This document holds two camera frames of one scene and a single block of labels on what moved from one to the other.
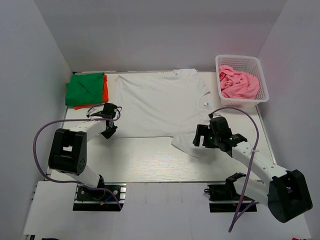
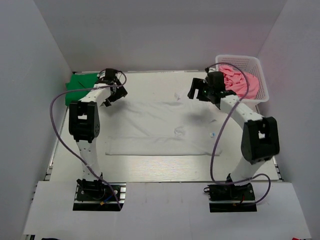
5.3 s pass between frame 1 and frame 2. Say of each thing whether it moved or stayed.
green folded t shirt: stayed
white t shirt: moved
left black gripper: moved
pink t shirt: stayed
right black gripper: moved
